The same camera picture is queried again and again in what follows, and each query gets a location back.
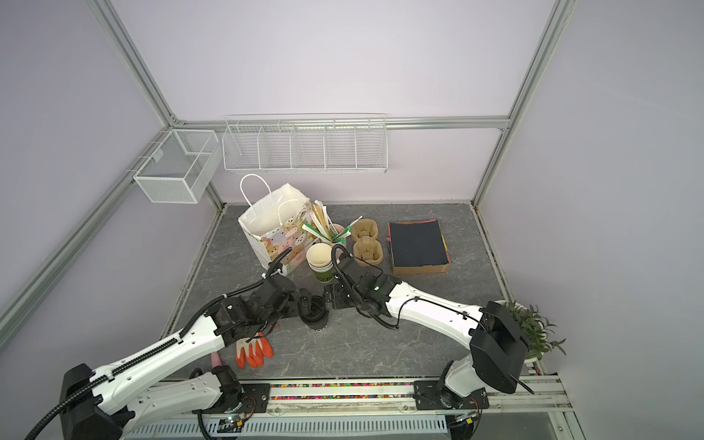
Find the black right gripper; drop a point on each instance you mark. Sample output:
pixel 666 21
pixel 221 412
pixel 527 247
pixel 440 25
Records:
pixel 339 304

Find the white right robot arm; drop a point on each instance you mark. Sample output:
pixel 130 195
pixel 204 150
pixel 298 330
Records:
pixel 496 345

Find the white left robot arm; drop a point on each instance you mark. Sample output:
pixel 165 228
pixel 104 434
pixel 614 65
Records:
pixel 78 410

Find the black cup lid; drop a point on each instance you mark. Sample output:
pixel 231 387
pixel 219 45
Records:
pixel 337 297

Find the red white garden glove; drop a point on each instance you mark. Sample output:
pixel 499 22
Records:
pixel 253 351

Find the brown pulp cup carrier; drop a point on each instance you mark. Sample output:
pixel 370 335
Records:
pixel 367 249

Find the green paper cup stack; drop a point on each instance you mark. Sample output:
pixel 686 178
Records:
pixel 319 258

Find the purple pink trowel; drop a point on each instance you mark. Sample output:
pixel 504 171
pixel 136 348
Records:
pixel 216 360

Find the green wrapped straw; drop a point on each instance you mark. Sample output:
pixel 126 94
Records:
pixel 344 234

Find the pink metal bucket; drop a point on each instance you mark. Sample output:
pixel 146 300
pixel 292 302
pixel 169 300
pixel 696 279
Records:
pixel 338 231

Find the cartoon animal paper bag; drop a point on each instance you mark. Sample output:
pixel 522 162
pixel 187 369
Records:
pixel 278 225

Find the white mesh box basket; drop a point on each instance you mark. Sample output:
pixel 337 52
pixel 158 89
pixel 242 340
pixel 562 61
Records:
pixel 181 167

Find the potted green plant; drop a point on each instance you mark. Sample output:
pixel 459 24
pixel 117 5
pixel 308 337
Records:
pixel 538 330

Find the white wire shelf basket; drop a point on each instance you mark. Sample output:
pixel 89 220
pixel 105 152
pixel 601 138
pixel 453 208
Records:
pixel 306 143

